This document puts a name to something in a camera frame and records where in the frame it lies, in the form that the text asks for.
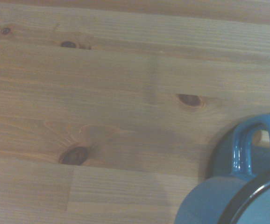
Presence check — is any blue enamel mug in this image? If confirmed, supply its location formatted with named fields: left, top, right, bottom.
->
left=173, top=112, right=270, bottom=224

